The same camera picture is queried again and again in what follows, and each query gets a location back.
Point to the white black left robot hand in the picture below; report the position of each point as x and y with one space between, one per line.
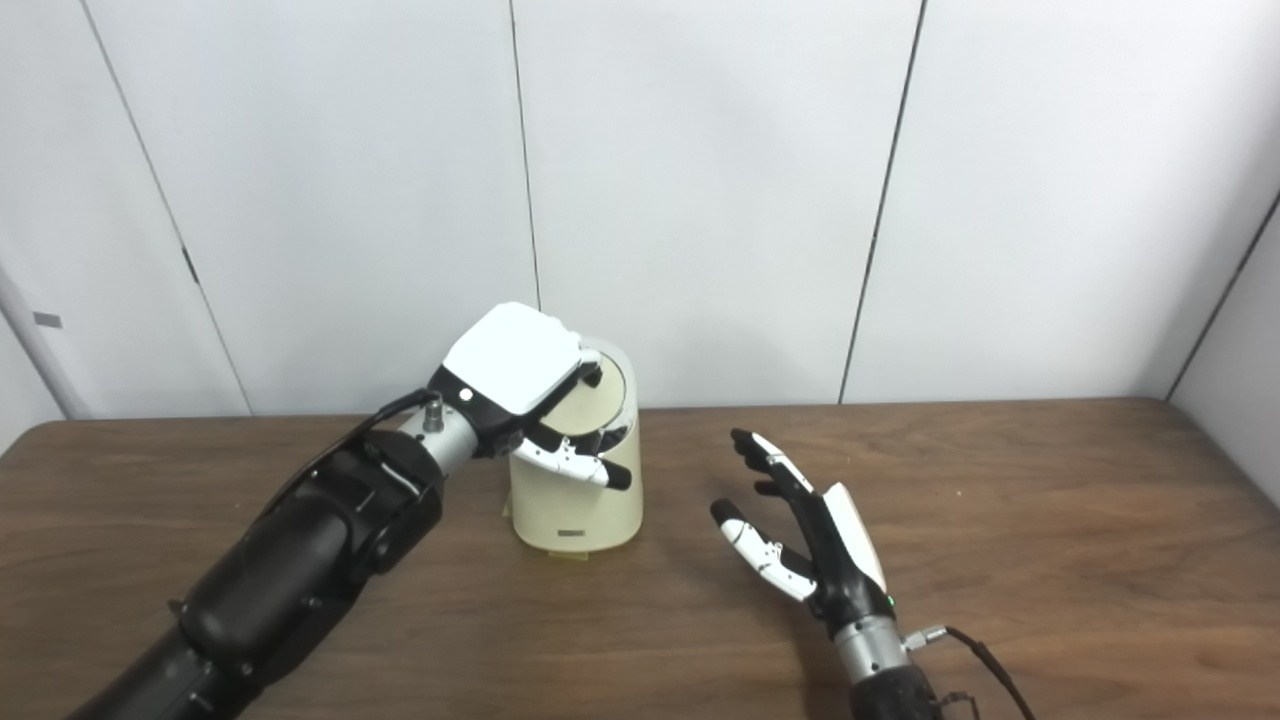
510 355

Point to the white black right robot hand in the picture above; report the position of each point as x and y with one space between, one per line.
840 560

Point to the round cream bin lid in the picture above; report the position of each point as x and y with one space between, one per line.
595 410

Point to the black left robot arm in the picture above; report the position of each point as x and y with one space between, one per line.
290 560

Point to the cream-colored tabletop bin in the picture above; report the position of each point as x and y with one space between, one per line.
575 515

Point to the small grey wall label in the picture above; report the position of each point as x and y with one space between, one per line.
47 320

